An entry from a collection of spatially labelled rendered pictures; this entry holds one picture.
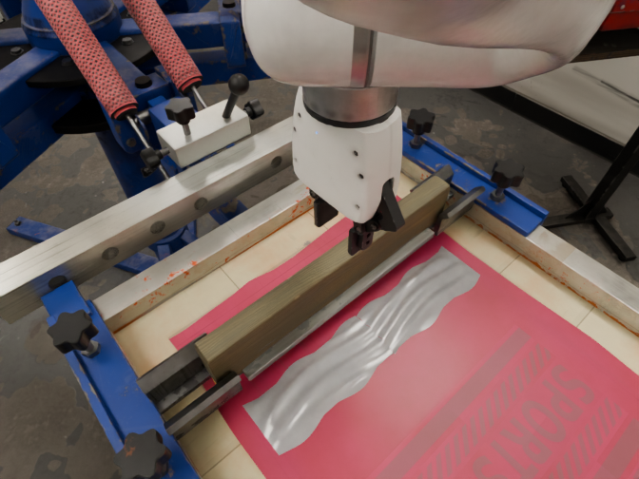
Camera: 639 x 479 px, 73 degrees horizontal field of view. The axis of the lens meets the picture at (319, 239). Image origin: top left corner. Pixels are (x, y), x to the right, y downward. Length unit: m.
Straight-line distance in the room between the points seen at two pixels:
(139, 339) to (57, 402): 1.18
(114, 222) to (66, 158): 1.98
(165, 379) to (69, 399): 1.26
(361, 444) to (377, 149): 0.33
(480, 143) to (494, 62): 2.26
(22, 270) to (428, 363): 0.50
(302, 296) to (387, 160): 0.20
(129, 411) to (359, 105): 0.39
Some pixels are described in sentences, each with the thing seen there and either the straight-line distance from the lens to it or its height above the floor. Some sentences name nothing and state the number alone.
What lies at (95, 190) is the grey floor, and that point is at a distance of 2.33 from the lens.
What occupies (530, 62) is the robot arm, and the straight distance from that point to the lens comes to 0.20.
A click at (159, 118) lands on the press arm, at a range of 0.77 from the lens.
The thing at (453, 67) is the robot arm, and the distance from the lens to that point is 0.23.
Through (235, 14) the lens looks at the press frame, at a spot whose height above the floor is 1.04.
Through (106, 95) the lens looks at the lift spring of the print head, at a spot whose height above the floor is 1.07.
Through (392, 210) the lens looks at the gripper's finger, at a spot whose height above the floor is 1.19.
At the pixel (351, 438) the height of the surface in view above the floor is 0.95.
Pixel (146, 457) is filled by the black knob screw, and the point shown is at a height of 1.06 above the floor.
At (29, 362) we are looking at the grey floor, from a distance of 1.89.
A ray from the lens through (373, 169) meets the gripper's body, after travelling 0.35.
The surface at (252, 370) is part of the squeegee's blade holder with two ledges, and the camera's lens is 0.51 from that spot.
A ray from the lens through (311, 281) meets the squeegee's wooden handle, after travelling 0.48.
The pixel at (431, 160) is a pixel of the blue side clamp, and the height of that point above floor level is 1.00.
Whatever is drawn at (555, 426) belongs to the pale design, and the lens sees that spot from 0.59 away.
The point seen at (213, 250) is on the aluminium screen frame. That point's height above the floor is 0.99.
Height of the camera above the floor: 1.47
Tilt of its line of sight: 51 degrees down
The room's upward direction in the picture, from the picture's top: straight up
